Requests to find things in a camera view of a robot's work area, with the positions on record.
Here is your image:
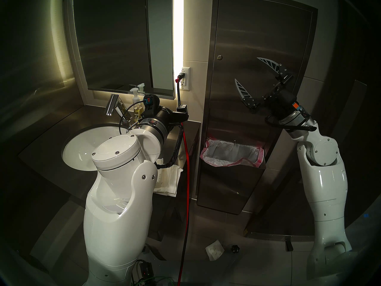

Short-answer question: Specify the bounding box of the framed wall mirror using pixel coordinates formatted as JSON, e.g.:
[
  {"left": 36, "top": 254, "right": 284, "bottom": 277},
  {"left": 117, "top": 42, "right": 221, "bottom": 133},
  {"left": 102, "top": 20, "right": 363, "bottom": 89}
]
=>
[{"left": 63, "top": 0, "right": 176, "bottom": 100}]

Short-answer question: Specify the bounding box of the thin green cable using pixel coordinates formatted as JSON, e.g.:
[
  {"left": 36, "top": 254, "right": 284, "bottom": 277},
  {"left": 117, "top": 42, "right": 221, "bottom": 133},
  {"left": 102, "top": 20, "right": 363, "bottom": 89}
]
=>
[{"left": 132, "top": 276, "right": 176, "bottom": 286}]

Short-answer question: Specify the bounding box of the pump soap bottle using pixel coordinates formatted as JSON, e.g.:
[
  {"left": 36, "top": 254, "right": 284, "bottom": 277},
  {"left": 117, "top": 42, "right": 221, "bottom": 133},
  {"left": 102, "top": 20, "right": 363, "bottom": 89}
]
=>
[{"left": 129, "top": 87, "right": 144, "bottom": 122}]

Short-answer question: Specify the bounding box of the stainless waste bin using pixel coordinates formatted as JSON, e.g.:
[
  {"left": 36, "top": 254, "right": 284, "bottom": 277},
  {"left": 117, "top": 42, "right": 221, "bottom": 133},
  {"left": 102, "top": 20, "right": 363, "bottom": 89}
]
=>
[{"left": 196, "top": 139, "right": 267, "bottom": 215}]

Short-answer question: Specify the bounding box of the chrome sink faucet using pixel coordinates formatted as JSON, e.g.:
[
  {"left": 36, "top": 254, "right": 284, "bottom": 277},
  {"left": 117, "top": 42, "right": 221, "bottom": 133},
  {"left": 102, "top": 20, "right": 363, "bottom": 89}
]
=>
[{"left": 104, "top": 93, "right": 133, "bottom": 127}]

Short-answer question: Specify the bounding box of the stainless steel wall panel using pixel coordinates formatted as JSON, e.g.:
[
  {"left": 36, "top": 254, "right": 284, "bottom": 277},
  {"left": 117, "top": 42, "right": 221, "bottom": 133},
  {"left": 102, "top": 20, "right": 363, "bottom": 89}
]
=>
[{"left": 196, "top": 0, "right": 319, "bottom": 216}]

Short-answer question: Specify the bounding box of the crumpled white paper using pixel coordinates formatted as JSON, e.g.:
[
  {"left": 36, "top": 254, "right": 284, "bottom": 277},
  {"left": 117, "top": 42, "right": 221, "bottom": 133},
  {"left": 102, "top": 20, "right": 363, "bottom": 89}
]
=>
[{"left": 205, "top": 240, "right": 225, "bottom": 262}]

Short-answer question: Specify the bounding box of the dark vanity counter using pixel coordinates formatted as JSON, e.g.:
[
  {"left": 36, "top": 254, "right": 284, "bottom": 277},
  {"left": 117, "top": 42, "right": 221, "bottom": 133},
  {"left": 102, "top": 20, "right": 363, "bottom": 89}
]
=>
[{"left": 17, "top": 105, "right": 204, "bottom": 242}]

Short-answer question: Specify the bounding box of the red cable with black plug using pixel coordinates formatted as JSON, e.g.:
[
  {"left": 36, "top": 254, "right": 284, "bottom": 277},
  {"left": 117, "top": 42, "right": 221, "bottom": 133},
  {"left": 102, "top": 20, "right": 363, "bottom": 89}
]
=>
[{"left": 175, "top": 70, "right": 191, "bottom": 286}]

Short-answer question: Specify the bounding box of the stainless towel dispenser door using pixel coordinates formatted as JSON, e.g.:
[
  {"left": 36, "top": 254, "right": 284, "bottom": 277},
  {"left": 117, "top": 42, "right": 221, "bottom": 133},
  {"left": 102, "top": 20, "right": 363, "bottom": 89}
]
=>
[{"left": 212, "top": 0, "right": 313, "bottom": 134}]

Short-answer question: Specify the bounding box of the braided black arm cable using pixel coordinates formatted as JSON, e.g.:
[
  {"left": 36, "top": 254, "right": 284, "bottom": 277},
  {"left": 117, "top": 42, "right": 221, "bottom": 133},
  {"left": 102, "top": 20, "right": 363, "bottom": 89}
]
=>
[
  {"left": 266, "top": 115, "right": 316, "bottom": 132},
  {"left": 156, "top": 123, "right": 184, "bottom": 169}
]

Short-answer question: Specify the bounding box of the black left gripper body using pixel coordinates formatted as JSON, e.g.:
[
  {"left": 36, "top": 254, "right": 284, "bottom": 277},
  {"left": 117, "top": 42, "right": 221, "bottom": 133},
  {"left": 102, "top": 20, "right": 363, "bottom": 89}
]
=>
[{"left": 153, "top": 106, "right": 190, "bottom": 127}]

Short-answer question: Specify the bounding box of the vertical wall light strip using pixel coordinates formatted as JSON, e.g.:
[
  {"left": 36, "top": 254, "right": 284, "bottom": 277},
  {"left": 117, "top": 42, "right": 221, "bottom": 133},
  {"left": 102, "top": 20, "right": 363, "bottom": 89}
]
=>
[{"left": 172, "top": 0, "right": 185, "bottom": 78}]

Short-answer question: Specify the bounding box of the braided black right arm cable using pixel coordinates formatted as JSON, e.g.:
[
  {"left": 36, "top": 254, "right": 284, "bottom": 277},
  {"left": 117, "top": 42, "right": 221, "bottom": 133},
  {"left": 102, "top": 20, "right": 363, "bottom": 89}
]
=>
[{"left": 266, "top": 115, "right": 316, "bottom": 132}]

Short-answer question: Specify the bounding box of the plain folded paper towel stack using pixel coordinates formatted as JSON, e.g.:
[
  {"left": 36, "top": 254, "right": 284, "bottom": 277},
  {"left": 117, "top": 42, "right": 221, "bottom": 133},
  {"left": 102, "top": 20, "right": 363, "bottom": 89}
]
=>
[{"left": 153, "top": 164, "right": 184, "bottom": 197}]

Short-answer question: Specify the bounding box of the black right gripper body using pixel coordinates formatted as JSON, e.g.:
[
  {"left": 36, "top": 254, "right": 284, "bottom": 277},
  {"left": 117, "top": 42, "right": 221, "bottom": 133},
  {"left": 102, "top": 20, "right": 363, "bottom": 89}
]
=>
[{"left": 260, "top": 79, "right": 299, "bottom": 120}]

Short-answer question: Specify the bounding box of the white wall outlet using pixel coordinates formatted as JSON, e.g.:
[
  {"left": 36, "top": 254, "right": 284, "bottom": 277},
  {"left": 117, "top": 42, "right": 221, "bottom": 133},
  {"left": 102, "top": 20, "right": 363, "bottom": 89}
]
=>
[{"left": 178, "top": 66, "right": 191, "bottom": 92}]

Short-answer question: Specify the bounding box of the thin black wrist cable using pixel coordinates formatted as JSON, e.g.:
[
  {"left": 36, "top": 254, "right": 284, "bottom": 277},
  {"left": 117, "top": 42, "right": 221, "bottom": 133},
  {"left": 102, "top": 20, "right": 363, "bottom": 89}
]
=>
[{"left": 119, "top": 100, "right": 146, "bottom": 134}]

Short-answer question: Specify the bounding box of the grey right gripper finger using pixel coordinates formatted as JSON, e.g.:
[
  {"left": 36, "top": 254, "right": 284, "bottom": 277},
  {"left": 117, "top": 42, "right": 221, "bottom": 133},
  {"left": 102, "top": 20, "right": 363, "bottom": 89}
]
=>
[
  {"left": 235, "top": 79, "right": 260, "bottom": 111},
  {"left": 257, "top": 57, "right": 294, "bottom": 82}
]

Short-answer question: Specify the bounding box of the black electronics box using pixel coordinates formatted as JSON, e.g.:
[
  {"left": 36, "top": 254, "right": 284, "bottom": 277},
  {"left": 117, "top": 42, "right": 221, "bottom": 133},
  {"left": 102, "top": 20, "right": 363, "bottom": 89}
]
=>
[{"left": 133, "top": 260, "right": 154, "bottom": 284}]

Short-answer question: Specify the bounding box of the braided black left arm cable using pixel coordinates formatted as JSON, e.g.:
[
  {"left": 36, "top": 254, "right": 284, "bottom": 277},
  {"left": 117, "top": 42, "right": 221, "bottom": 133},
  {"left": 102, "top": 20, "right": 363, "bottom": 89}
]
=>
[{"left": 156, "top": 123, "right": 184, "bottom": 169}]

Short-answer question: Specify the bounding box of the white round sink basin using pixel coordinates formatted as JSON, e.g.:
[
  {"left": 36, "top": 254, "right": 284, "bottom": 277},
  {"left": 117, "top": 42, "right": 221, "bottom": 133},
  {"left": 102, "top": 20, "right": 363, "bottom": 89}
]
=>
[{"left": 61, "top": 123, "right": 142, "bottom": 172}]

